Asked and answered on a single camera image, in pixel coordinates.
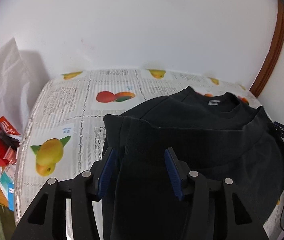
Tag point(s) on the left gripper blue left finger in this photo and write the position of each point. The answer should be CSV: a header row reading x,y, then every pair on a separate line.
x,y
102,171

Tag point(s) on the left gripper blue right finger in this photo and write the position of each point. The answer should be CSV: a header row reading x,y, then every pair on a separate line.
x,y
178,173

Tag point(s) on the black sweatshirt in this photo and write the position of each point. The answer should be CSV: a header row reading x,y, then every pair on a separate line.
x,y
219,137

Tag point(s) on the fruit print newspaper tablecloth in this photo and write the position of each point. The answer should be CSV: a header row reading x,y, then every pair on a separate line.
x,y
71,108

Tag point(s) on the blue white packet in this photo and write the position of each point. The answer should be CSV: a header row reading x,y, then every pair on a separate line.
x,y
7,174

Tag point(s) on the red sale tag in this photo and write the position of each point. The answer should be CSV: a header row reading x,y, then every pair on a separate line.
x,y
7,127

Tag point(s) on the white plastic bag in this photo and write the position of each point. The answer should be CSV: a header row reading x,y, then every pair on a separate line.
x,y
19,87

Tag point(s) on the brown wooden door frame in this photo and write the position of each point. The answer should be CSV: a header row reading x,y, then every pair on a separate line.
x,y
273,54

